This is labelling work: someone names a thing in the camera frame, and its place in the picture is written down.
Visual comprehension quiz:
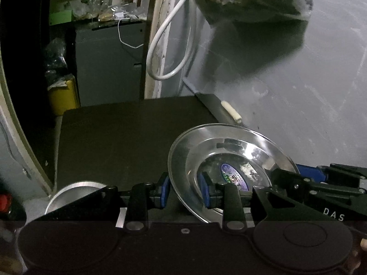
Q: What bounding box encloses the steel plate with blue sticker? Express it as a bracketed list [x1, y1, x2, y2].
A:
[168, 124, 299, 223]

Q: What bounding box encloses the large steel mixing bowl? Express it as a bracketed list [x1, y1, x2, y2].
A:
[44, 181, 106, 215]

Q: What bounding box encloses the yellow bin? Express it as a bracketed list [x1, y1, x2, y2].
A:
[47, 74, 80, 116]

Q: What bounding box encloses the red capped bottle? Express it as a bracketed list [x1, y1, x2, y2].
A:
[0, 194, 17, 221]

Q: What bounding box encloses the black plastic bag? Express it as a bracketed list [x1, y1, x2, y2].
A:
[45, 38, 68, 85]

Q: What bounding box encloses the green box on shelf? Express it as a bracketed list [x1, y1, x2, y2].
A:
[49, 10, 72, 25]

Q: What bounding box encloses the cream plastic handle piece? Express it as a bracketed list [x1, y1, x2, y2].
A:
[221, 101, 242, 124]

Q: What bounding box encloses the thin white cable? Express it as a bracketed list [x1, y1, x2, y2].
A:
[116, 18, 145, 49]

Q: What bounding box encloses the white looped hose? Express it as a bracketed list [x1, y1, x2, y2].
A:
[145, 0, 199, 81]

